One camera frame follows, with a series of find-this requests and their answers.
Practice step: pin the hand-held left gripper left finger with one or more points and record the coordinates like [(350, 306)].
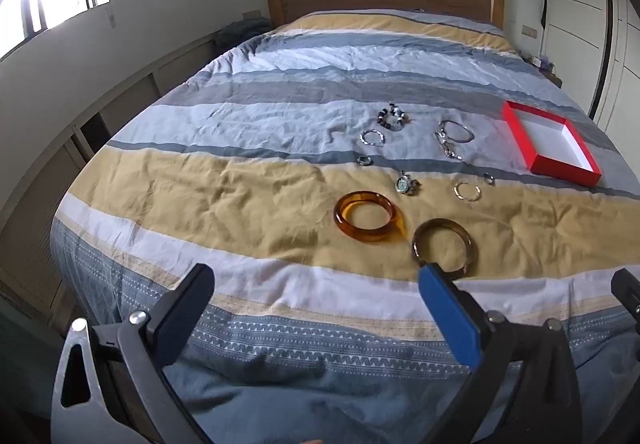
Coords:
[(180, 309)]

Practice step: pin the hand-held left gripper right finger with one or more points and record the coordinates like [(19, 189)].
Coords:
[(450, 314)]

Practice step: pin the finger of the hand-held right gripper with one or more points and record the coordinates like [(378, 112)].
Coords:
[(627, 291)]

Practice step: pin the dark brown bangle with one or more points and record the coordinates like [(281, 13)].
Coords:
[(471, 244)]

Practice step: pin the thin silver hoop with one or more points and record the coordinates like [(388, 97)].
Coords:
[(455, 191)]

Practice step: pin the small silver charm watch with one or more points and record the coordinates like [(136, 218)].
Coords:
[(404, 184)]

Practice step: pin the amber bangle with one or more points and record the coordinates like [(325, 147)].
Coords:
[(345, 224)]

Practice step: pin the red cardboard box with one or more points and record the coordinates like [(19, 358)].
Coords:
[(555, 143)]

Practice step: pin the engraved silver bangle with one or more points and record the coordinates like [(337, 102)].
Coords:
[(472, 133)]

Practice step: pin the window-side cabinet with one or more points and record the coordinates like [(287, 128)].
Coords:
[(75, 123)]

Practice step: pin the wooden nightstand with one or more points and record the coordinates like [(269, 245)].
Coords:
[(550, 73)]

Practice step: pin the striped bed with wooden headboard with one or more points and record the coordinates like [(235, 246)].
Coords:
[(280, 88)]

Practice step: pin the purple tissue box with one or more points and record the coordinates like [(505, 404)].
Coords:
[(545, 60)]

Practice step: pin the dark cloth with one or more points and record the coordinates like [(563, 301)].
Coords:
[(240, 36)]

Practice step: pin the wall switch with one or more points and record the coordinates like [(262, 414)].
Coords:
[(530, 31)]

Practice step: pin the wall outlet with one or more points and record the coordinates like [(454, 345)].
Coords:
[(252, 14)]

